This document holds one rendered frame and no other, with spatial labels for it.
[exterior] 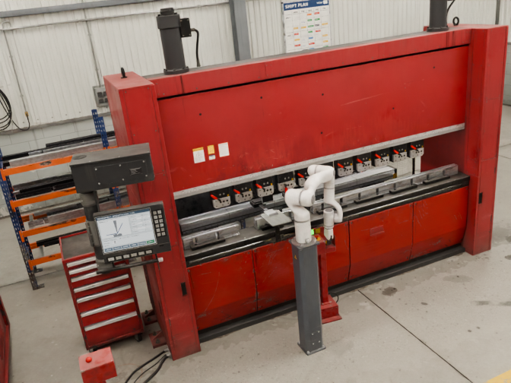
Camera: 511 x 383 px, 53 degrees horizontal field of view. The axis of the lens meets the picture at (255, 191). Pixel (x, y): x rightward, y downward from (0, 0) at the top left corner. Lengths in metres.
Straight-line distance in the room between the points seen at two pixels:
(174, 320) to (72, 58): 4.83
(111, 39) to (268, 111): 4.37
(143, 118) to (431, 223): 3.10
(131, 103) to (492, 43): 3.25
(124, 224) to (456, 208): 3.45
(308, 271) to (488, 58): 2.59
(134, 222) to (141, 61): 5.07
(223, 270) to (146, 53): 4.67
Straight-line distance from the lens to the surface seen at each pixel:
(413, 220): 5.23
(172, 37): 3.94
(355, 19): 9.77
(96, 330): 4.69
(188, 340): 4.50
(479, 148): 5.37
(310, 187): 3.79
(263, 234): 4.38
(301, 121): 4.34
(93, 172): 3.34
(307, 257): 3.92
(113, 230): 3.45
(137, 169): 3.32
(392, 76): 4.77
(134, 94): 3.64
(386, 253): 5.19
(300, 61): 4.24
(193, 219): 4.56
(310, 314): 4.20
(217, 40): 8.57
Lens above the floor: 2.84
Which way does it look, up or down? 22 degrees down
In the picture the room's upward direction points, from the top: 6 degrees counter-clockwise
